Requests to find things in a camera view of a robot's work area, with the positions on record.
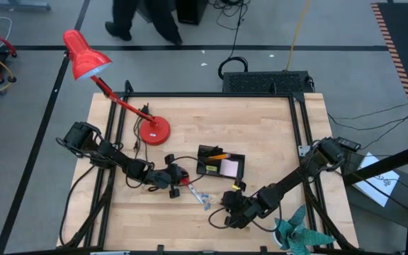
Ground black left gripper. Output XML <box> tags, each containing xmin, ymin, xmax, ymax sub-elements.
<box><xmin>150</xmin><ymin>154</ymin><xmax>192</xmax><ymax>199</ymax></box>

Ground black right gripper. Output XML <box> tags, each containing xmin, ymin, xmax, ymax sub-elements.
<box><xmin>220</xmin><ymin>180</ymin><xmax>261</xmax><ymax>230</ymax></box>

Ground red-handled scissors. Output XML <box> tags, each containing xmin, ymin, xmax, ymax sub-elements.
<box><xmin>179</xmin><ymin>171</ymin><xmax>205</xmax><ymax>205</ymax></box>

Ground black mesh desk organizer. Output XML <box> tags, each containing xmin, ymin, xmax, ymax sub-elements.
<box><xmin>195</xmin><ymin>144</ymin><xmax>247</xmax><ymax>180</ymax></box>

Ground pink sticky note pad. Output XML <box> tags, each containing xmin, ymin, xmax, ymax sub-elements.
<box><xmin>220</xmin><ymin>158</ymin><xmax>240</xmax><ymax>178</ymax></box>

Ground white plant pot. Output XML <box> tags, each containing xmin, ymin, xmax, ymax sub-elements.
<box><xmin>268</xmin><ymin>222</ymin><xmax>283</xmax><ymax>248</ymax></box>

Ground red desk lamp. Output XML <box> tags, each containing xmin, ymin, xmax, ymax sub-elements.
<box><xmin>62</xmin><ymin>29</ymin><xmax>172</xmax><ymax>146</ymax></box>

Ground teal artificial plant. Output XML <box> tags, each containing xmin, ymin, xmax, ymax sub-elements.
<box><xmin>273</xmin><ymin>204</ymin><xmax>336</xmax><ymax>255</ymax></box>

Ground black computer case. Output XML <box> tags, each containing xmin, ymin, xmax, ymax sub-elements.
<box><xmin>221</xmin><ymin>70</ymin><xmax>315</xmax><ymax>95</ymax></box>

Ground black power adapter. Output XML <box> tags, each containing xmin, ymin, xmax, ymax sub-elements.
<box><xmin>336</xmin><ymin>137</ymin><xmax>362</xmax><ymax>151</ymax></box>

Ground white paper sheet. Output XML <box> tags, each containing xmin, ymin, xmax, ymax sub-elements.
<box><xmin>352</xmin><ymin>152</ymin><xmax>401</xmax><ymax>208</ymax></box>

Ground person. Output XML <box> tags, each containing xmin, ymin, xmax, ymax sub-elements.
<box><xmin>104</xmin><ymin>0</ymin><xmax>184</xmax><ymax>46</ymax></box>

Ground grey metal base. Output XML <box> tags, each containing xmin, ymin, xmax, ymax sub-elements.
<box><xmin>0</xmin><ymin>0</ymin><xmax>52</xmax><ymax>11</ymax></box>

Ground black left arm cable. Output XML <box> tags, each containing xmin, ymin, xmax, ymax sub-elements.
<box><xmin>147</xmin><ymin>155</ymin><xmax>209</xmax><ymax>193</ymax></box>

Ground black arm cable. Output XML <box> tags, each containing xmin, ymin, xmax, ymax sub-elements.
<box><xmin>147</xmin><ymin>155</ymin><xmax>209</xmax><ymax>193</ymax></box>
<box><xmin>208</xmin><ymin>207</ymin><xmax>283</xmax><ymax>234</ymax></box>

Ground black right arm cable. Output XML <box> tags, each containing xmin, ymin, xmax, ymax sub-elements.
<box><xmin>208</xmin><ymin>207</ymin><xmax>283</xmax><ymax>234</ymax></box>

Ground black lamp cord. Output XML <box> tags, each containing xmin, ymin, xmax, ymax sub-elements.
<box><xmin>132</xmin><ymin>102</ymin><xmax>152</xmax><ymax>162</ymax></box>

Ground black aluminium table frame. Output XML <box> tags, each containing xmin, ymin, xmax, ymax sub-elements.
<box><xmin>57</xmin><ymin>79</ymin><xmax>359</xmax><ymax>255</ymax></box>

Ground black hanging cable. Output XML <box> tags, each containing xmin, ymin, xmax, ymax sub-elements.
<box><xmin>207</xmin><ymin>0</ymin><xmax>253</xmax><ymax>81</ymax></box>

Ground black base cable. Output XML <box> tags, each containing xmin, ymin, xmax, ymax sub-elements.
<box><xmin>59</xmin><ymin>164</ymin><xmax>97</xmax><ymax>246</ymax></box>

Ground yellow hanging cable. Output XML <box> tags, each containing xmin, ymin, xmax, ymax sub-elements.
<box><xmin>284</xmin><ymin>0</ymin><xmax>312</xmax><ymax>72</ymax></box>

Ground white floor cable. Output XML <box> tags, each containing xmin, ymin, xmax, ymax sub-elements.
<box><xmin>0</xmin><ymin>16</ymin><xmax>13</xmax><ymax>50</ymax></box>

